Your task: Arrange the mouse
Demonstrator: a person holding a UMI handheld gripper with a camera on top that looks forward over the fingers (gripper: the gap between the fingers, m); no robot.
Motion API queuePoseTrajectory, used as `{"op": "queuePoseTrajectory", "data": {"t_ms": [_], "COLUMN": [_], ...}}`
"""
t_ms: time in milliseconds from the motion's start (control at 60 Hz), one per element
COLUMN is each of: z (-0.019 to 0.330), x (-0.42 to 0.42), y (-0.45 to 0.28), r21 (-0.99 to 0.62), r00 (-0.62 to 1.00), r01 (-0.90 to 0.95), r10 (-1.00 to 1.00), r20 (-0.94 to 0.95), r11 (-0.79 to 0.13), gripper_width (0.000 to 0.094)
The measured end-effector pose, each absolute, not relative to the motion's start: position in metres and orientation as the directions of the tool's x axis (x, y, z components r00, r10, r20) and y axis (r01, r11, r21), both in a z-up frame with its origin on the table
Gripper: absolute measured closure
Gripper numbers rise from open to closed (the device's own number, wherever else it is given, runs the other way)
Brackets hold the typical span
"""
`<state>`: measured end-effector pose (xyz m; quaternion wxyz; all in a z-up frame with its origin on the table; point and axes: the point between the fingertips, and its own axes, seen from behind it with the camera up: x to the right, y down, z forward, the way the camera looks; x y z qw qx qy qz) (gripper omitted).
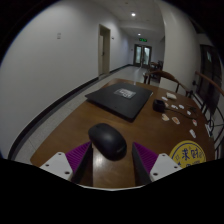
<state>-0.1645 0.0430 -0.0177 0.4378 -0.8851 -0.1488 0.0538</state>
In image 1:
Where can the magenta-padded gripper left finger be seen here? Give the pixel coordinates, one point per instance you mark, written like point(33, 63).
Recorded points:
point(56, 165)

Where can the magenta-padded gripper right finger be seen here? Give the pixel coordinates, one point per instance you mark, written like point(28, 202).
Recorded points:
point(163, 165)

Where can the black computer mouse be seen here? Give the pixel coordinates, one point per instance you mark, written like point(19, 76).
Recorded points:
point(107, 140)

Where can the round yellow mouse pad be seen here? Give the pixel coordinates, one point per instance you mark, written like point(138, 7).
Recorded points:
point(186, 154)

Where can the small orange sticker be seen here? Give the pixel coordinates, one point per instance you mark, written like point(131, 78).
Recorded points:
point(175, 120)

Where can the small beige sticker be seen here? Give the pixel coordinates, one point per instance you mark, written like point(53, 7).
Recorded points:
point(165, 117)

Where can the small red white sticker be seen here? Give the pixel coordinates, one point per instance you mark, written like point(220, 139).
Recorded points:
point(194, 122)

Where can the white rectangular card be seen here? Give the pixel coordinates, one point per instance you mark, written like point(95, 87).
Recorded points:
point(208, 130)

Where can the small black box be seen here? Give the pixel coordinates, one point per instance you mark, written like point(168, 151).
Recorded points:
point(158, 106)

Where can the folded white paper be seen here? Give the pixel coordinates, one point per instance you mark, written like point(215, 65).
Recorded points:
point(171, 95)

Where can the black closed laptop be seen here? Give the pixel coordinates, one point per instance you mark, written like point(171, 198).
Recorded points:
point(116, 101)

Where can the wooden armchair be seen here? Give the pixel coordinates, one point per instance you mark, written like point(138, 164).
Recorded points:
point(163, 74)

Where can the black railing with wooden handrail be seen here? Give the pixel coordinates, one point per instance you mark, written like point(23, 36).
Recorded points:
point(208, 80)

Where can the dark framed window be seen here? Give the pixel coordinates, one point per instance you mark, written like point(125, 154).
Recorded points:
point(209, 73)

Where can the glass double door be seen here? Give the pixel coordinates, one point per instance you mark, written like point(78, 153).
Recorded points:
point(142, 56)

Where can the beige side door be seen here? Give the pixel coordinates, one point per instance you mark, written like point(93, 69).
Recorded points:
point(105, 50)

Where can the green exit sign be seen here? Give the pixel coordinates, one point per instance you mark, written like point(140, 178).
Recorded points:
point(143, 40)

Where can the round ceiling light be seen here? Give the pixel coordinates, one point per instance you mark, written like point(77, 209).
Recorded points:
point(133, 14)

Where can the white wall switch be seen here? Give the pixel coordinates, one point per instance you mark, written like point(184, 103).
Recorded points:
point(59, 36)

